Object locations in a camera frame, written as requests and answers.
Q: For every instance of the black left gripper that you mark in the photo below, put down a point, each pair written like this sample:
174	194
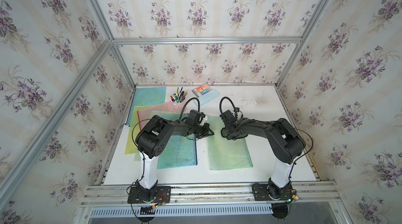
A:
204	133

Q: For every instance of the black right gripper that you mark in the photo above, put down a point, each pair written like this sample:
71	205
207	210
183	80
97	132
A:
226	127

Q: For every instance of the green and grey cleaning cloth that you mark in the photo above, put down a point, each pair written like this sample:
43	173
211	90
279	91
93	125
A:
225	134

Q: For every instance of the pale green document bag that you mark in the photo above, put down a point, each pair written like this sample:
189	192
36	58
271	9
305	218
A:
226	154

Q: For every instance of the large teal document bag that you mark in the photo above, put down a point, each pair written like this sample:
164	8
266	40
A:
179	152

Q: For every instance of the pink mesh document bag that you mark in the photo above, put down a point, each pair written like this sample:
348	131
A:
166	110

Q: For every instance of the blue mesh document bag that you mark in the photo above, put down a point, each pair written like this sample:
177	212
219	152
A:
147	96

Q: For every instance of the yellow mesh document bag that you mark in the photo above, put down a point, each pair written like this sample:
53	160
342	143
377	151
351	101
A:
134	130

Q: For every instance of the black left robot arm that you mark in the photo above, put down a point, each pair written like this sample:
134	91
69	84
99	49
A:
153	139

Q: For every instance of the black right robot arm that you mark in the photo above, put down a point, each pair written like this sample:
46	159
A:
286	144

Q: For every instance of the light blue booklet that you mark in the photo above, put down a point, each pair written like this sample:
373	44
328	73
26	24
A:
208	97

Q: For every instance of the pink metal pen bucket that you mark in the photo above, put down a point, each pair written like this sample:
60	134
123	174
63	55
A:
178	98

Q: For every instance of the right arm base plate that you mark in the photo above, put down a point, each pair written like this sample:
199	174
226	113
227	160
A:
270	192

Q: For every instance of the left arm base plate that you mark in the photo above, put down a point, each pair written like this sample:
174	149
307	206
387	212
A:
157	194

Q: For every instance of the aluminium mounting rail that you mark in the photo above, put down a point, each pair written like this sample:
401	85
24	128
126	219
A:
213	193

